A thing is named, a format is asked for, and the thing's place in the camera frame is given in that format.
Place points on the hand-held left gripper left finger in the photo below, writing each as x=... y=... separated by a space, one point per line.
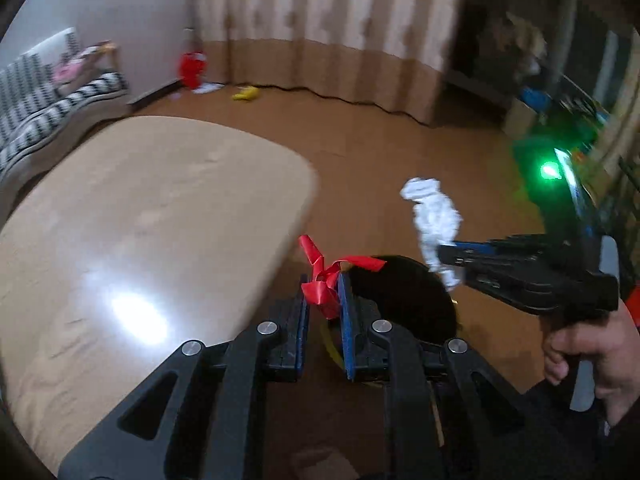
x=301 y=330

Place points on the person's right forearm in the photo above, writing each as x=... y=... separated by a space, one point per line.
x=575 y=445

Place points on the beige patterned curtain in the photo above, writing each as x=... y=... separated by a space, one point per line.
x=325 y=10

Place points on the wooden frame sofa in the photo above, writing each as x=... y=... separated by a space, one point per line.
x=114 y=55

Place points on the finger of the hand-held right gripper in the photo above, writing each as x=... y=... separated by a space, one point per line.
x=480 y=272
x=495 y=247

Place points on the yellow toy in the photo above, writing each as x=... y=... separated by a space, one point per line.
x=246 y=93

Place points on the person's right hand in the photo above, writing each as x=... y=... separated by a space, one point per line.
x=615 y=360

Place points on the red shopping bag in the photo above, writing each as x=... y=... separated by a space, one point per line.
x=192 y=67

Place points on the black white striped sofa blanket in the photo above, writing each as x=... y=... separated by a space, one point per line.
x=30 y=110

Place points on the red ribbon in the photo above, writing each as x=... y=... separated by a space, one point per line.
x=320 y=287

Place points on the dark cluttered shelf unit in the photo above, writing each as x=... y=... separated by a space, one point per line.
x=550 y=70

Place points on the pink printed cushion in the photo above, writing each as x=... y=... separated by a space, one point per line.
x=72 y=65

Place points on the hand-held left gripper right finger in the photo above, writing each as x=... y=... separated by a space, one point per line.
x=345 y=330

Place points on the white tissue paper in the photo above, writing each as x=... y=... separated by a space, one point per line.
x=435 y=215

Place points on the white paper sheet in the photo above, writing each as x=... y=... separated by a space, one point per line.
x=207 y=89

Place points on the black trash bin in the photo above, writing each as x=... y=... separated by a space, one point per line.
x=405 y=300

